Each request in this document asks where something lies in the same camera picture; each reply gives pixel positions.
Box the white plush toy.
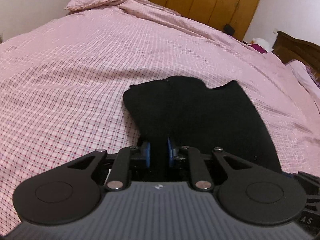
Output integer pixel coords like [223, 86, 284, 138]
[250, 37, 273, 52]

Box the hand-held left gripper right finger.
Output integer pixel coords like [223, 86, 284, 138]
[166, 137, 254, 192]

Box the dark wooden headboard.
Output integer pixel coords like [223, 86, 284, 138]
[271, 31, 320, 79]

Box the pink checked bedspread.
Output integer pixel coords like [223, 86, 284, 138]
[0, 0, 320, 224]

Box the purple cloth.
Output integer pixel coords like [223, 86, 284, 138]
[246, 43, 268, 54]

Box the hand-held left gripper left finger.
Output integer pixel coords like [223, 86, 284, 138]
[67, 141, 152, 192]

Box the small black object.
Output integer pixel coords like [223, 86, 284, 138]
[223, 24, 236, 36]

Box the pale pink pillow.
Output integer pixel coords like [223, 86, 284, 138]
[285, 59, 320, 98]

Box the black garment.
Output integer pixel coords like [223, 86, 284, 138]
[122, 75, 282, 182]

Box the wooden wardrobe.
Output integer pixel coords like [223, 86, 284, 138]
[101, 0, 267, 42]

